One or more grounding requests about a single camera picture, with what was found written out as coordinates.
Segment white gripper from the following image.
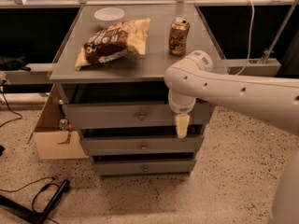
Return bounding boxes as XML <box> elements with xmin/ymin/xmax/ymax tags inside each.
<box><xmin>168</xmin><ymin>90</ymin><xmax>196</xmax><ymax>138</ymax></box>

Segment grey top drawer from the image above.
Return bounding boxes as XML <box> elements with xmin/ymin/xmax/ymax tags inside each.
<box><xmin>63</xmin><ymin>98</ymin><xmax>217</xmax><ymax>130</ymax></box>

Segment grey drawer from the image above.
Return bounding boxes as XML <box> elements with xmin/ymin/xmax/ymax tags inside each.
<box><xmin>63</xmin><ymin>98</ymin><xmax>217</xmax><ymax>130</ymax></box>
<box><xmin>81</xmin><ymin>135</ymin><xmax>204</xmax><ymax>156</ymax></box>
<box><xmin>93</xmin><ymin>160</ymin><xmax>195</xmax><ymax>175</ymax></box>

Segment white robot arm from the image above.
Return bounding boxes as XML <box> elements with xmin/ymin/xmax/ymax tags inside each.
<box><xmin>164</xmin><ymin>50</ymin><xmax>299</xmax><ymax>224</ymax></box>

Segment grey bottom drawer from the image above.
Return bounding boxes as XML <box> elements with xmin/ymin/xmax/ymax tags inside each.
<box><xmin>93</xmin><ymin>160</ymin><xmax>195</xmax><ymax>175</ymax></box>

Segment grey middle drawer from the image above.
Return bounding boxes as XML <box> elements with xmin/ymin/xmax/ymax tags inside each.
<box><xmin>81</xmin><ymin>135</ymin><xmax>204</xmax><ymax>156</ymax></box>

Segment grey drawer cabinet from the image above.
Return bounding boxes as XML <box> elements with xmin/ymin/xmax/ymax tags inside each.
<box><xmin>50</xmin><ymin>4</ymin><xmax>224</xmax><ymax>176</ymax></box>

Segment gold soda can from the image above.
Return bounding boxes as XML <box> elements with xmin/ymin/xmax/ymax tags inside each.
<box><xmin>168</xmin><ymin>17</ymin><xmax>190</xmax><ymax>56</ymax></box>

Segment brown chip bag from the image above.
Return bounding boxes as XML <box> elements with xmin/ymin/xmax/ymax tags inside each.
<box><xmin>75</xmin><ymin>18</ymin><xmax>150</xmax><ymax>71</ymax></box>

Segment small bottle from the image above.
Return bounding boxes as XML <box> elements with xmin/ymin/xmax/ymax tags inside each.
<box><xmin>59</xmin><ymin>119</ymin><xmax>68</xmax><ymax>132</ymax></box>

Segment white bowl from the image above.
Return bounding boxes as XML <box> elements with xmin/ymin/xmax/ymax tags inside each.
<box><xmin>94</xmin><ymin>7</ymin><xmax>124</xmax><ymax>28</ymax></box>

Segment cardboard box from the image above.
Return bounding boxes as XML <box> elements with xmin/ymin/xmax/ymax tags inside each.
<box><xmin>33</xmin><ymin>85</ymin><xmax>88</xmax><ymax>160</ymax></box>

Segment black cloth object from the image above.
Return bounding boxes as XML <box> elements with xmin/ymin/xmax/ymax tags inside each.
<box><xmin>0</xmin><ymin>57</ymin><xmax>31</xmax><ymax>71</ymax></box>

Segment black stand base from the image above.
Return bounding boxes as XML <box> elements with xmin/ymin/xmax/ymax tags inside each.
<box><xmin>0</xmin><ymin>179</ymin><xmax>71</xmax><ymax>224</ymax></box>

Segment white cable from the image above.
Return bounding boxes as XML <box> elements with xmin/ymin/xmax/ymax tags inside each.
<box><xmin>235</xmin><ymin>0</ymin><xmax>256</xmax><ymax>77</ymax></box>

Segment black floor cable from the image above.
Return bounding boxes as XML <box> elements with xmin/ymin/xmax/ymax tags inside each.
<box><xmin>0</xmin><ymin>79</ymin><xmax>23</xmax><ymax>129</ymax></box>

